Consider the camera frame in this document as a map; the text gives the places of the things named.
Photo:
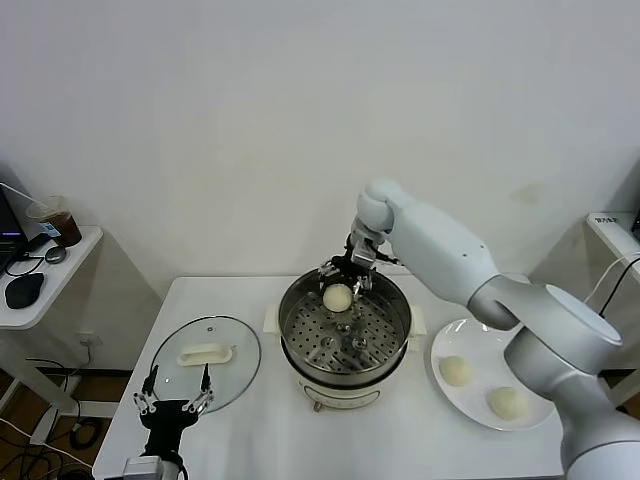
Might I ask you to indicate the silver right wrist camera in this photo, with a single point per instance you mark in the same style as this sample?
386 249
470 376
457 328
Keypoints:
362 247

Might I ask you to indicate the white side table with label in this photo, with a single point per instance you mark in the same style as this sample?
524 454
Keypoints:
615 240

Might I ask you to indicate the cream electric cooking pot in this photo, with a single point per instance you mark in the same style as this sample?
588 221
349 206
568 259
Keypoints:
340 395

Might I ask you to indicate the white wall power outlet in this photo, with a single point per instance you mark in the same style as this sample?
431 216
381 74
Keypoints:
90 340

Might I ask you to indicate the plastic iced coffee cup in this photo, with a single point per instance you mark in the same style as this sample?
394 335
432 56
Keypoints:
67 227

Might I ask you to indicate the white steamed baozi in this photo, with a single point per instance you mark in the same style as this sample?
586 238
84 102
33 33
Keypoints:
336 298
455 371
506 401

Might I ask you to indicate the white side table with laptop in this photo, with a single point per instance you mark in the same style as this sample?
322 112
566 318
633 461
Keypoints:
75 270

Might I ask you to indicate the black laptop computer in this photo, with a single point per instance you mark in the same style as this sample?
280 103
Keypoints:
10 220

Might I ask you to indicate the black computer mouse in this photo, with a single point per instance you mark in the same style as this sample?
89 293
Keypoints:
25 292

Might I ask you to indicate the white round plate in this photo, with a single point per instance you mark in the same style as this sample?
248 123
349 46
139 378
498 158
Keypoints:
465 402

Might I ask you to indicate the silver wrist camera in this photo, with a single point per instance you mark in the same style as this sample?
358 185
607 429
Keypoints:
142 469
362 247

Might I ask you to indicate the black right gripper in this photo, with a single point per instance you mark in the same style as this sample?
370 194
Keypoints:
350 267

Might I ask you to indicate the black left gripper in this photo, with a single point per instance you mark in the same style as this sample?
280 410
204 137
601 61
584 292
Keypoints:
167 422

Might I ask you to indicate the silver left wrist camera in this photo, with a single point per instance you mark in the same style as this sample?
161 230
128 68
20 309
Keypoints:
142 469

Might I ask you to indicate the stainless steel steamer basket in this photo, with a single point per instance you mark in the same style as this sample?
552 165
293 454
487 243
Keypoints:
310 345

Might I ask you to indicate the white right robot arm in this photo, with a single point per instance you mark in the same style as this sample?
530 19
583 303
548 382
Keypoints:
450 250

